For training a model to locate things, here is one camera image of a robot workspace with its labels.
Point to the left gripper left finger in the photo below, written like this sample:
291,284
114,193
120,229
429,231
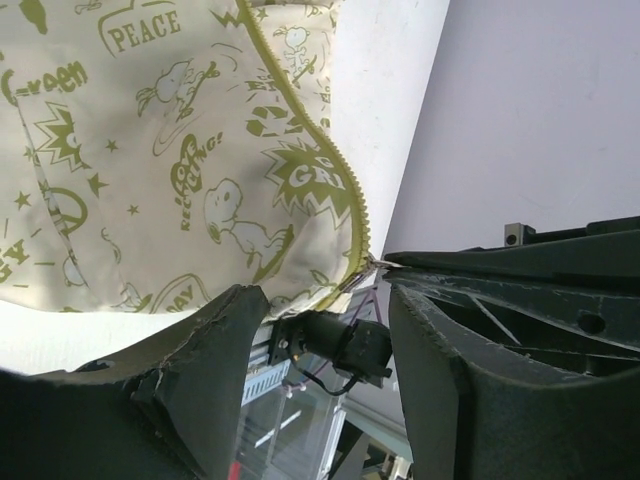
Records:
167,407

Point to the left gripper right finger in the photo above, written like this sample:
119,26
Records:
476,410

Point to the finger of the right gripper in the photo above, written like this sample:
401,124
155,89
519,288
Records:
600,253
583,332

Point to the cream green printed jacket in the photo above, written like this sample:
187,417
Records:
155,153

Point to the slotted grey cable duct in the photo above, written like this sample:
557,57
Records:
264,381

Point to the aluminium mounting rail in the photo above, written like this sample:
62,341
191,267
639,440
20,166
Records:
270,350

